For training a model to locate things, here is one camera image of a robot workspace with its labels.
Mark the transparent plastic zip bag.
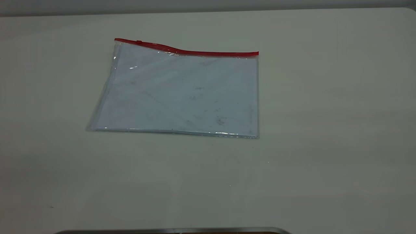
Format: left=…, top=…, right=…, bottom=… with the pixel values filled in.
left=86, top=38, right=260, bottom=139

